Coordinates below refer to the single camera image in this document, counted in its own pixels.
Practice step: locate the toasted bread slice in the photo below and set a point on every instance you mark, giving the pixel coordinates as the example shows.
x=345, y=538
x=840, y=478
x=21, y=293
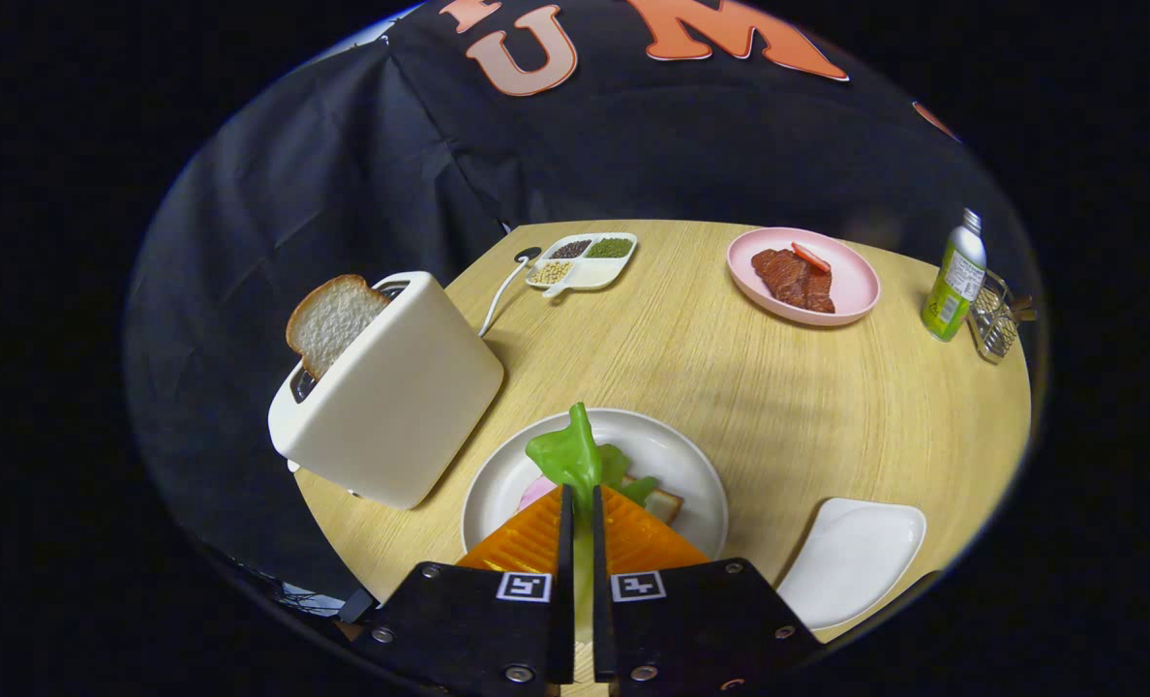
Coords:
x=333, y=324

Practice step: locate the white round plate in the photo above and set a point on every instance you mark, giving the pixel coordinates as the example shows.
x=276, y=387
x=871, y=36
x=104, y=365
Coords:
x=672, y=455

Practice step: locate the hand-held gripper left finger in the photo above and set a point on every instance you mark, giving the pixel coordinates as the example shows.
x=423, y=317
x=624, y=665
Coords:
x=478, y=629

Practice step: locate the pink ham slice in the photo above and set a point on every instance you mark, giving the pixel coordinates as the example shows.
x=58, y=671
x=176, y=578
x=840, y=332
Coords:
x=536, y=492

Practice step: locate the green lettuce leaf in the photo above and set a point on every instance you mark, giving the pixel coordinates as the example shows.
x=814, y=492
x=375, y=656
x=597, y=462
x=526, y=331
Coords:
x=570, y=455

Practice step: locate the white divided spice dish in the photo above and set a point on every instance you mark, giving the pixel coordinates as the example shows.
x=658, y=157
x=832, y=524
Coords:
x=594, y=276

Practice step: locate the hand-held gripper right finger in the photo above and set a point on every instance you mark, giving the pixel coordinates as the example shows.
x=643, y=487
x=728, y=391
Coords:
x=691, y=629

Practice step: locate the pink round plate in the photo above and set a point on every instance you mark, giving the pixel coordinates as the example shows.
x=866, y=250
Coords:
x=856, y=281

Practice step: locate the cream white toaster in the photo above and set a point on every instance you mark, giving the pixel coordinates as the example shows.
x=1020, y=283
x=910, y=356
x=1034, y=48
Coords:
x=401, y=407

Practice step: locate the brown meat slice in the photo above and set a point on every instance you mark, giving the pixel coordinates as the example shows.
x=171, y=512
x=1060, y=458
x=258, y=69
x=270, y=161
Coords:
x=793, y=281

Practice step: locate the square white bread slice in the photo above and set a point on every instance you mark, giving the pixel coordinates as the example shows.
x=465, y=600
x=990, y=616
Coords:
x=664, y=503

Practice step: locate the silver bottle green label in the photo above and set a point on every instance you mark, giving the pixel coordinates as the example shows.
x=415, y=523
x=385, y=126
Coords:
x=953, y=281

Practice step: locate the white leaf-shaped dish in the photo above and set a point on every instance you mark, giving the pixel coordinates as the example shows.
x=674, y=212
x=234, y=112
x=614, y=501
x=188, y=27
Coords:
x=851, y=561

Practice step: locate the black backdrop cloth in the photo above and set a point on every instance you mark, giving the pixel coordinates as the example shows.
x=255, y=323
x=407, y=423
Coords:
x=343, y=174

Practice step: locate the red food strip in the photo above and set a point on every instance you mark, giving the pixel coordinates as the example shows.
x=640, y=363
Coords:
x=810, y=257

